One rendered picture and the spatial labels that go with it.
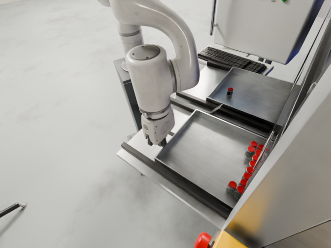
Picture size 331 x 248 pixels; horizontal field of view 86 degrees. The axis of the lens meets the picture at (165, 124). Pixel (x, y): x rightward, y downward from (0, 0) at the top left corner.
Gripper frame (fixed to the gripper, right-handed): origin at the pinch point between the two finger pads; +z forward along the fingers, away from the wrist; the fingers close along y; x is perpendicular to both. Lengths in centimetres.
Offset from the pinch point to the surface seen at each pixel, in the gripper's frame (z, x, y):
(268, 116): 4.1, -24.7, 33.7
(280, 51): 6, -15, 86
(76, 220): 93, 56, -48
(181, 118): 4.6, 2.4, 15.3
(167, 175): 2.1, -8.1, -7.9
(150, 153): 4.3, 2.0, -4.2
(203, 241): -9.8, -25.1, -17.7
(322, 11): 87, -21, 416
